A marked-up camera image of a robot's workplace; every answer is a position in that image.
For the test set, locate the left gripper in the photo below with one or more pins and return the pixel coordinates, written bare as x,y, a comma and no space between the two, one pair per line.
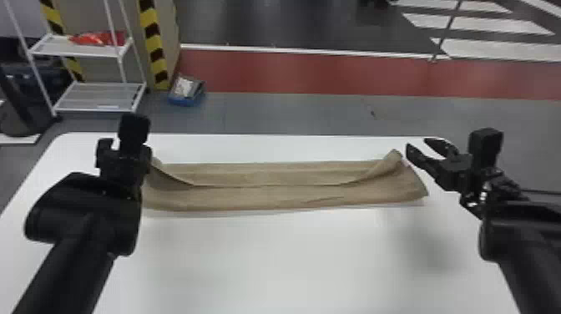
122,169

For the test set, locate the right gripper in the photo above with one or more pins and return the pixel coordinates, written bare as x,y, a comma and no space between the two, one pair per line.
456,173

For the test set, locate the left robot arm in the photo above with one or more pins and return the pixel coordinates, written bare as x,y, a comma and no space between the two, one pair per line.
79,228

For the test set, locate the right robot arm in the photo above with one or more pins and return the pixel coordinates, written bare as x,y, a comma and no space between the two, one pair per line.
521,237

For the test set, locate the white shelf trolley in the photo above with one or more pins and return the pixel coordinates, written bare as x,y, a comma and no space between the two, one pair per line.
98,96

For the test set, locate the blue tray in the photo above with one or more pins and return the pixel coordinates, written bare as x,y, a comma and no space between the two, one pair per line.
186,90

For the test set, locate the red snack packet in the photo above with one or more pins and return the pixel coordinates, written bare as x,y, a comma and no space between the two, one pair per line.
96,38

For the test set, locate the beige towel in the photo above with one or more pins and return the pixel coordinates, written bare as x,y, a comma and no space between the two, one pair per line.
280,190

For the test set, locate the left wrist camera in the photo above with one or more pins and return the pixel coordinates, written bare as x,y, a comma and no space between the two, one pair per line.
133,129

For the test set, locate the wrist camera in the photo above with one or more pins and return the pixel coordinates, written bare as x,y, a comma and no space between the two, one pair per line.
485,147
133,129

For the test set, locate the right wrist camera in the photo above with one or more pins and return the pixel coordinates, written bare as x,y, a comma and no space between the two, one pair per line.
485,147

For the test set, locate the yellow black striped post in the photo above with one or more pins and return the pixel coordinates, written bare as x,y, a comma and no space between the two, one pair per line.
57,26
153,44

